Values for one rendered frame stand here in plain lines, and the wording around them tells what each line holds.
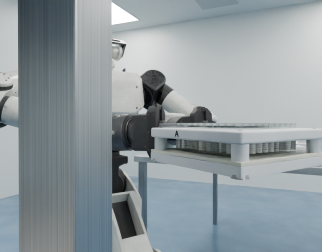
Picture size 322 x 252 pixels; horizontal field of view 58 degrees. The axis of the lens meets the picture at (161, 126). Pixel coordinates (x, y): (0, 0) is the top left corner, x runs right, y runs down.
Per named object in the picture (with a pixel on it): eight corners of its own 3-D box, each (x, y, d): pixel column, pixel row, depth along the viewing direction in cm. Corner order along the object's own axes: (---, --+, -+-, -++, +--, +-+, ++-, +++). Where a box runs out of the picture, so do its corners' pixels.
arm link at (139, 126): (167, 106, 71) (125, 108, 76) (150, 102, 62) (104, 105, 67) (168, 157, 71) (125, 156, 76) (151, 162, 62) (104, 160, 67)
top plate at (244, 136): (326, 138, 56) (326, 128, 56) (241, 144, 42) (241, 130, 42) (229, 134, 76) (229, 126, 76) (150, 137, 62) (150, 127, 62)
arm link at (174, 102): (205, 141, 123) (165, 110, 129) (222, 117, 118) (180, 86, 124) (196, 147, 113) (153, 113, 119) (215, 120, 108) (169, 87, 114)
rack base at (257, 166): (326, 164, 56) (326, 152, 56) (241, 179, 42) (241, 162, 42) (229, 153, 76) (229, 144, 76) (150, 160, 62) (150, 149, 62)
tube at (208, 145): (213, 163, 54) (213, 123, 54) (208, 164, 53) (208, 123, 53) (208, 163, 55) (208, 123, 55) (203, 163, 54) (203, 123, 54)
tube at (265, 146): (269, 165, 52) (270, 123, 52) (265, 166, 51) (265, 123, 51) (263, 164, 53) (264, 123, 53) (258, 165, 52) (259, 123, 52)
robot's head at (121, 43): (96, 54, 113) (100, 35, 109) (116, 57, 118) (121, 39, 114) (101, 61, 109) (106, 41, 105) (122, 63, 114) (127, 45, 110)
